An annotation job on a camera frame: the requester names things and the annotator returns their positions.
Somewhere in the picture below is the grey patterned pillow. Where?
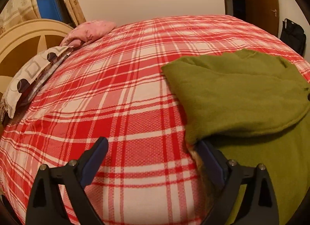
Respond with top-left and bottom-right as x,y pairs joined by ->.
1,46 -> 72,121

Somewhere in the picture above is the red plaid bed sheet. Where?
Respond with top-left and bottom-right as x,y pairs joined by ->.
1,15 -> 309,224

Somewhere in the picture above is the brown wooden door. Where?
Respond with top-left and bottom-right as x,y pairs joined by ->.
245,0 -> 280,37

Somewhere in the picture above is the black folded stroller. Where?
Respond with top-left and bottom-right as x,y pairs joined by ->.
280,18 -> 306,57

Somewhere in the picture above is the left beige curtain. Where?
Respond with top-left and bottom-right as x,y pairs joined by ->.
1,0 -> 41,34

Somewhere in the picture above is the pink floral pillow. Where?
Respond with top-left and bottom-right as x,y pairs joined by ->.
60,20 -> 117,48

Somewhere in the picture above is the green striped knit sweater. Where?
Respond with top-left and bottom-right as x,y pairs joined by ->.
162,49 -> 309,224

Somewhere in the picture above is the cream and brown headboard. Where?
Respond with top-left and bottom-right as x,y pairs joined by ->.
1,19 -> 73,94

